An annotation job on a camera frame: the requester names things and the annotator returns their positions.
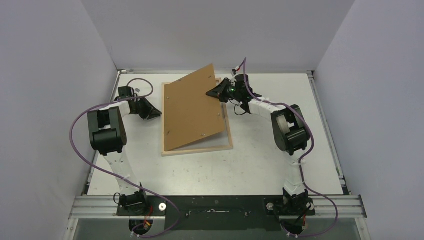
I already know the brown cardboard backing board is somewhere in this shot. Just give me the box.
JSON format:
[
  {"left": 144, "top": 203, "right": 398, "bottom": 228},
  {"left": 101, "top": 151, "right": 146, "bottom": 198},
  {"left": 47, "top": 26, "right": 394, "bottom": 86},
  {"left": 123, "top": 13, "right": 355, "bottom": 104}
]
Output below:
[{"left": 162, "top": 64, "right": 226, "bottom": 152}]

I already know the white wooden picture frame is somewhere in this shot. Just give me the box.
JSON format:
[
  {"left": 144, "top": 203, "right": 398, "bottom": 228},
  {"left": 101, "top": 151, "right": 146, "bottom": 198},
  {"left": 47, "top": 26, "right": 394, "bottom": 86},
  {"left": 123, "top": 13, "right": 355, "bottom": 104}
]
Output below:
[{"left": 160, "top": 77, "right": 234, "bottom": 158}]

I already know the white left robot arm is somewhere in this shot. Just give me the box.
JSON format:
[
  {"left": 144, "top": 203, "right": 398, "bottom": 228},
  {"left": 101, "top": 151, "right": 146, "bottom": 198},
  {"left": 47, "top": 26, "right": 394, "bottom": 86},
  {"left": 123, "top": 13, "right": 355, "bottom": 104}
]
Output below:
[{"left": 87, "top": 86, "right": 162, "bottom": 216}]

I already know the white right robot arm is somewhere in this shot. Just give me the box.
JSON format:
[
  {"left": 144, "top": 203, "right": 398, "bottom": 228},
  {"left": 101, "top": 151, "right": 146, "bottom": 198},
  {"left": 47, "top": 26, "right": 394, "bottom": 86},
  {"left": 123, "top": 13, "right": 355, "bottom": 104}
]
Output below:
[{"left": 205, "top": 74, "right": 310, "bottom": 215}]

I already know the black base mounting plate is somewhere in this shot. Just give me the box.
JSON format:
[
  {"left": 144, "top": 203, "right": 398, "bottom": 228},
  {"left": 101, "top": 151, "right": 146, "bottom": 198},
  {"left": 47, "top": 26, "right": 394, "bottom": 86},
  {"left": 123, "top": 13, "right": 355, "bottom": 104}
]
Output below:
[{"left": 116, "top": 195, "right": 316, "bottom": 235}]

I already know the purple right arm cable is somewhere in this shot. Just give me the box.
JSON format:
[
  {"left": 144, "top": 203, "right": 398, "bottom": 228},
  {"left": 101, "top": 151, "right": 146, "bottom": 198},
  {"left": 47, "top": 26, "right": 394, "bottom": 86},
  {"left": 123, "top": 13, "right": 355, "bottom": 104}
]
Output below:
[{"left": 231, "top": 57, "right": 339, "bottom": 239}]

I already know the aluminium front rail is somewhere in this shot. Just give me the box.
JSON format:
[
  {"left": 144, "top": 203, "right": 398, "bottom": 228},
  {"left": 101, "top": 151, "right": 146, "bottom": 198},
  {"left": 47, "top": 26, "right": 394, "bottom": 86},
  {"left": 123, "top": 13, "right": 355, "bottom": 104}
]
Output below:
[{"left": 69, "top": 195, "right": 366, "bottom": 219}]

